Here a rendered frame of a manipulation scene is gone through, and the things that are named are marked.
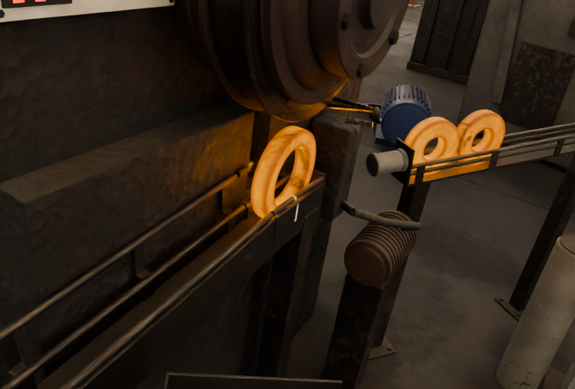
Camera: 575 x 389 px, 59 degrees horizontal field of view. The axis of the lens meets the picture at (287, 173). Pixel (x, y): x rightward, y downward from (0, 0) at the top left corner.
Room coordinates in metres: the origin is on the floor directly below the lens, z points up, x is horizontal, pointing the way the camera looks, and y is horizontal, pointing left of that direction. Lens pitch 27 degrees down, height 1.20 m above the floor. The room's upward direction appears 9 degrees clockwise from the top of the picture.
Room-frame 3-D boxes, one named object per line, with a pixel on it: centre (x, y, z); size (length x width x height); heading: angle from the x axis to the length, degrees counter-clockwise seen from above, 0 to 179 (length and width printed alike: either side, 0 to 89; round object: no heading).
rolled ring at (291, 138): (0.86, 0.00, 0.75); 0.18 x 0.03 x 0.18; 153
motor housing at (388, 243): (1.09, -0.27, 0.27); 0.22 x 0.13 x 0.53; 152
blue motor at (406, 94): (3.05, -0.67, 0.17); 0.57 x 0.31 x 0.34; 172
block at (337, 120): (1.08, -0.09, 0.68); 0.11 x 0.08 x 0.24; 62
